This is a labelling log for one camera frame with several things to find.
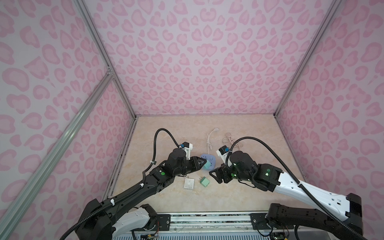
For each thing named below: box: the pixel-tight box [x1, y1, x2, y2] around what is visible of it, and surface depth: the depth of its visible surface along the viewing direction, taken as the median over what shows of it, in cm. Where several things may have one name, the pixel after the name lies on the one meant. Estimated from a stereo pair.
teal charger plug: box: [203, 159, 211, 170], surface depth 76 cm
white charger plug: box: [184, 176, 195, 189], surface depth 85 cm
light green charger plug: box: [200, 176, 210, 188], surface depth 86 cm
